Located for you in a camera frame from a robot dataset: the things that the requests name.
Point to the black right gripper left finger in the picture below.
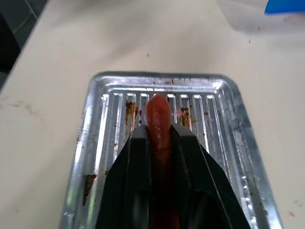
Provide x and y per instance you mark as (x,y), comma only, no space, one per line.
(128,181)

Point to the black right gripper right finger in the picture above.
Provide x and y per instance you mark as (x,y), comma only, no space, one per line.
(202,186)

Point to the red sausage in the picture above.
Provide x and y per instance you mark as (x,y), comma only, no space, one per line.
(158,119)

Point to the silver aluminium foil tray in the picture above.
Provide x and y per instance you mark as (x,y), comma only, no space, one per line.
(228,133)

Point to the blue object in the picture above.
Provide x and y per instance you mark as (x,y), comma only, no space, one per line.
(286,7)

